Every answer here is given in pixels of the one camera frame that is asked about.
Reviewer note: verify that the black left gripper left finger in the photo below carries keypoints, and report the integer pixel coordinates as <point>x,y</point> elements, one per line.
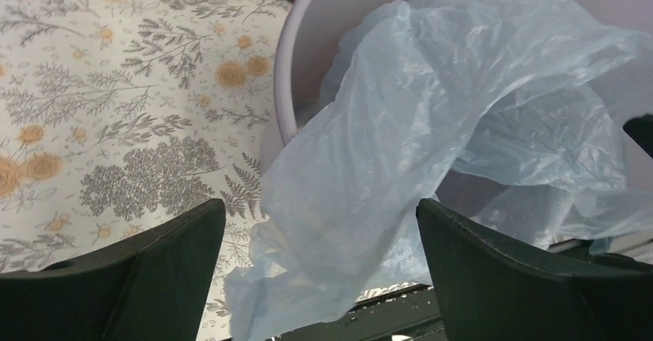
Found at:
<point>150,286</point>

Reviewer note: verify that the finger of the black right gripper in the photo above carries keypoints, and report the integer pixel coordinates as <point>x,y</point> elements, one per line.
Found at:
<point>640,129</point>

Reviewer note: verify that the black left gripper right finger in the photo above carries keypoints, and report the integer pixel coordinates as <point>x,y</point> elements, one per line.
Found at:
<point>490,286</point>

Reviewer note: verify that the light blue plastic trash bag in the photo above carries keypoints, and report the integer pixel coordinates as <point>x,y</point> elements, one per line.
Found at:
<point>530,94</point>

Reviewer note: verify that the grey plastic trash bin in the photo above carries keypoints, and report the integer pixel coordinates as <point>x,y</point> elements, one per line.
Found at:
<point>318,39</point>

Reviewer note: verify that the floral patterned table mat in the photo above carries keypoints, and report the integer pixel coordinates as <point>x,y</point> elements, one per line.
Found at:
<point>118,115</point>

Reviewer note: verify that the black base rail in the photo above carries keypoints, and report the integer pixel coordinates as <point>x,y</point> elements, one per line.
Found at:
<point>413,313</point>

